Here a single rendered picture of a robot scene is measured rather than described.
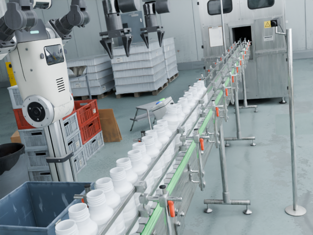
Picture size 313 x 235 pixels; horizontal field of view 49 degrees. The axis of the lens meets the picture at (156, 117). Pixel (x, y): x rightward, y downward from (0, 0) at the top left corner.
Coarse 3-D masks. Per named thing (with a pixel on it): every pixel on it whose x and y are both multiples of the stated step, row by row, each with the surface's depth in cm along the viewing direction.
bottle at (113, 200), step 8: (96, 184) 77; (104, 184) 76; (112, 184) 78; (104, 192) 76; (112, 192) 77; (112, 200) 77; (120, 200) 79; (112, 208) 76; (120, 216) 78; (120, 224) 78; (120, 232) 78
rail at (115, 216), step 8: (232, 48) 426; (208, 88) 195; (192, 112) 151; (184, 120) 136; (192, 128) 150; (168, 144) 113; (160, 152) 105; (176, 152) 122; (168, 168) 112; (144, 176) 91; (152, 192) 96; (128, 200) 80; (120, 208) 75; (112, 216) 72; (136, 216) 84; (104, 232) 68; (128, 232) 79
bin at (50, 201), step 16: (16, 192) 135; (32, 192) 141; (48, 192) 138; (64, 192) 136; (80, 192) 134; (0, 208) 126; (16, 208) 134; (32, 208) 143; (48, 208) 141; (64, 208) 138; (0, 224) 126; (16, 224) 134; (32, 224) 142; (48, 224) 143
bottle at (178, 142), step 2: (178, 122) 132; (178, 124) 131; (178, 126) 131; (178, 134) 132; (180, 134) 133; (178, 136) 132; (176, 138) 131; (178, 138) 132; (176, 140) 131; (178, 140) 132; (176, 142) 132; (178, 142) 132; (180, 142) 133; (176, 144) 132; (178, 144) 132; (176, 146) 132; (178, 146) 132; (174, 148) 132; (176, 148) 132; (174, 150) 132; (176, 150) 132; (180, 152) 134
